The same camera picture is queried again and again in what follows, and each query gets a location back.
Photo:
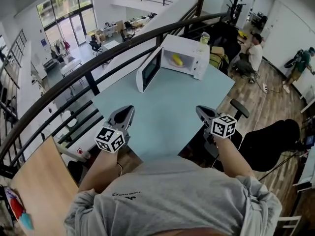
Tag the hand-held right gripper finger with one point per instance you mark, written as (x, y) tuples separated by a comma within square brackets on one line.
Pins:
[(199, 112)]

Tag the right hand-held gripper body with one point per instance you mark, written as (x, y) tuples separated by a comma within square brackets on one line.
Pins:
[(222, 126)]

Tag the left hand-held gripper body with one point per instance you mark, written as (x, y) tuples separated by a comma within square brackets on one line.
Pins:
[(110, 139)]

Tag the yellow corn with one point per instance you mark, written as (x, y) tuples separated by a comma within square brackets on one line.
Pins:
[(177, 59)]

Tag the white microwave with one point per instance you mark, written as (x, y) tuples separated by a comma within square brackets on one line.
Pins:
[(187, 47)]

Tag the person's right forearm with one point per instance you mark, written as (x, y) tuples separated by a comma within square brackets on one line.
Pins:
[(233, 156)]

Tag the person's left forearm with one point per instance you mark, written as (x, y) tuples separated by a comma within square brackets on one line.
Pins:
[(99, 169)]

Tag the microwave glass plate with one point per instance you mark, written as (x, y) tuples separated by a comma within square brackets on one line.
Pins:
[(173, 64)]

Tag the white tube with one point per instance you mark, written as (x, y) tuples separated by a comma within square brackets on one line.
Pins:
[(73, 152)]

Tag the yellow-green bag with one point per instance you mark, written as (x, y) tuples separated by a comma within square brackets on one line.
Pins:
[(217, 60)]

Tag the white power strip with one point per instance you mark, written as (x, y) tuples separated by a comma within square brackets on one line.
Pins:
[(265, 87)]

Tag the cardboard box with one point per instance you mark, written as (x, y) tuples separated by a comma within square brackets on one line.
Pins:
[(218, 50)]

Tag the black curved railing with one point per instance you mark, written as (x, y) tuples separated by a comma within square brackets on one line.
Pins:
[(81, 67)]

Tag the glass jar with lid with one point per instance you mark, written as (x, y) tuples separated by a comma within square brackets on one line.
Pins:
[(204, 38)]

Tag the small black office chair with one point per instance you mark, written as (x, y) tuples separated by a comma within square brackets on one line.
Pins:
[(96, 47)]

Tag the white long table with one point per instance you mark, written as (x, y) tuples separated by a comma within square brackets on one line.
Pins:
[(71, 65)]

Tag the light wooden side table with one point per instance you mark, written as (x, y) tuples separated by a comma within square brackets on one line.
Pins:
[(46, 185)]

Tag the person's grey shirt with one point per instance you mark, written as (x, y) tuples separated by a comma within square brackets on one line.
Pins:
[(172, 200)]

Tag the black coat rack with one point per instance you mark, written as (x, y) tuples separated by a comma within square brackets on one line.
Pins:
[(235, 6)]

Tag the red and blue printed item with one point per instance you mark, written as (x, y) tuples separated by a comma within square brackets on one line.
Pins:
[(18, 210)]

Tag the glass entrance doors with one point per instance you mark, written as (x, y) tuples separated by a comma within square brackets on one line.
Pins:
[(66, 16)]

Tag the white stool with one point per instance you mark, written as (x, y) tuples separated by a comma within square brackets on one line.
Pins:
[(290, 224)]

